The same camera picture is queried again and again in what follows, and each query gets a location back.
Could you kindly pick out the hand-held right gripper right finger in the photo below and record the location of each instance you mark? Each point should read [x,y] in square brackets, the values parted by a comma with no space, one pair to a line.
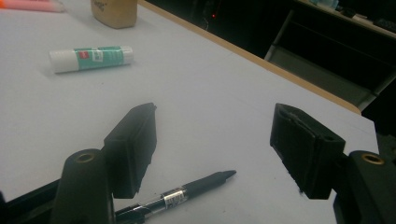
[306,149]

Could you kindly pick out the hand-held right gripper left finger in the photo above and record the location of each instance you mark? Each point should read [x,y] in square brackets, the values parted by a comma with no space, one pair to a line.
[130,149]

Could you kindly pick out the white and green glue stick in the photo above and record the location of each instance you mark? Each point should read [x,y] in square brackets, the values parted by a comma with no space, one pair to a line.
[93,58]

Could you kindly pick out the black pen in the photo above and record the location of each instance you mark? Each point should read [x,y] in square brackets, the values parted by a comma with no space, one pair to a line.
[186,191]

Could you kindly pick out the grey shelf unit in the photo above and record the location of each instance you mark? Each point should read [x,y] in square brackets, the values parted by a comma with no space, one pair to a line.
[330,65]

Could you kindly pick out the tan eraser block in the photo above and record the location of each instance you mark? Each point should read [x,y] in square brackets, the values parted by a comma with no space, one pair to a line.
[115,12]

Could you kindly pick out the pink highlighter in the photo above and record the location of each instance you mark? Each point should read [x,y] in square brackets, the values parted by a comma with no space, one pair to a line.
[31,4]

